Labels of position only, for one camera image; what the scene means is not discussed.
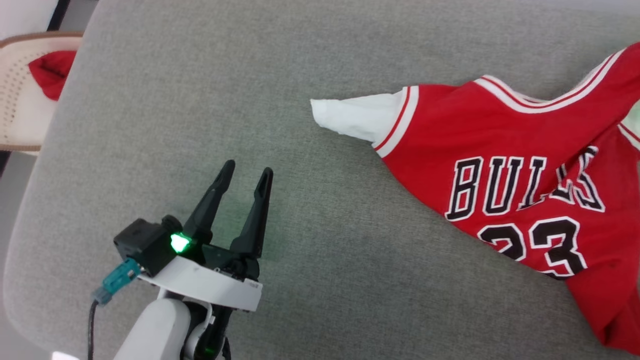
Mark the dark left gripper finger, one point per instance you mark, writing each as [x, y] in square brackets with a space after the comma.
[210, 210]
[255, 220]

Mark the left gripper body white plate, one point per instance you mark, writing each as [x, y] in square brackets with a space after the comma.
[210, 282]

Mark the red and white Bulls jersey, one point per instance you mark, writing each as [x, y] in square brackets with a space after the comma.
[500, 145]

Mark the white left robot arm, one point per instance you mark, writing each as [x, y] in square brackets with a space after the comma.
[155, 330]

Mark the red cloth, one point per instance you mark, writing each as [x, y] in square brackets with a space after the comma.
[52, 72]

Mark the cream perforated laundry basket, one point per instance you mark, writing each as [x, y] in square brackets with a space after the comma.
[20, 105]

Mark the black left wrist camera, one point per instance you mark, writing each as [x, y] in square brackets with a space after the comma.
[145, 245]

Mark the black rectangular frame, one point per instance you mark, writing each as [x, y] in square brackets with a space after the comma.
[58, 15]

